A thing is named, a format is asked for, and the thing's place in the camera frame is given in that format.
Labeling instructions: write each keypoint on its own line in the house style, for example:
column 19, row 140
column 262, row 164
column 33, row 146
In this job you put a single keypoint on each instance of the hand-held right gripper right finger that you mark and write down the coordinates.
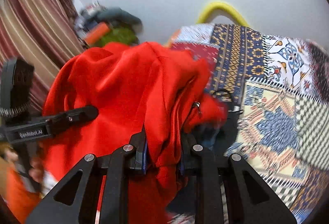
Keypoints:
column 190, row 157

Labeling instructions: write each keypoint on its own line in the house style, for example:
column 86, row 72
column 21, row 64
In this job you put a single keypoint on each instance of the orange box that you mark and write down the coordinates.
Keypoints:
column 96, row 33

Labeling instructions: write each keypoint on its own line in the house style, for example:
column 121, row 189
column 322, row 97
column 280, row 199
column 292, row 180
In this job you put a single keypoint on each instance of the person's left hand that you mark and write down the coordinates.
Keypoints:
column 36, row 168

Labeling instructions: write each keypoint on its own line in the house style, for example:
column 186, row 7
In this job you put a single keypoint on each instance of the patchwork printed bed blanket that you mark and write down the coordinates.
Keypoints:
column 270, row 110

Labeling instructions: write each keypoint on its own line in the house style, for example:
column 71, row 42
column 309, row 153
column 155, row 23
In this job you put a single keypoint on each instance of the yellow foam tube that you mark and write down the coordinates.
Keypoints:
column 221, row 6

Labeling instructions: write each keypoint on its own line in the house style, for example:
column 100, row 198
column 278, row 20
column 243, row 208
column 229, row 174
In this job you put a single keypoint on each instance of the striped red beige curtain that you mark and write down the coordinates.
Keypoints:
column 30, row 28

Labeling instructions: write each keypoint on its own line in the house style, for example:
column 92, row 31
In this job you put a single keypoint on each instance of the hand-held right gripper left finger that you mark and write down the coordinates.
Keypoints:
column 144, row 159

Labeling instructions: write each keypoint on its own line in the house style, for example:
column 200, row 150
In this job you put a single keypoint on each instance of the red zip jacket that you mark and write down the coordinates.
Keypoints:
column 115, row 90

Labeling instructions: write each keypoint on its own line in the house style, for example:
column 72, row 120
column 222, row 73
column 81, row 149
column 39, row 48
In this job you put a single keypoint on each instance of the folded blue jeans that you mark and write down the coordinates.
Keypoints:
column 209, row 136

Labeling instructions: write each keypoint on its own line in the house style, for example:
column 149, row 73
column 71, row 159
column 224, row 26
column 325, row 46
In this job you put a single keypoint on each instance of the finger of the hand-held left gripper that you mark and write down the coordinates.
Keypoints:
column 74, row 116

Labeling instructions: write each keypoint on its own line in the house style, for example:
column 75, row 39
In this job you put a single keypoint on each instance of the pile of papers and clothes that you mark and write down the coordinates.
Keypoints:
column 86, row 17

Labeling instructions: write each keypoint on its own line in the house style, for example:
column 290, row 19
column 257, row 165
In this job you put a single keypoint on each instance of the grey pillow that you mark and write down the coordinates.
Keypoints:
column 120, row 16

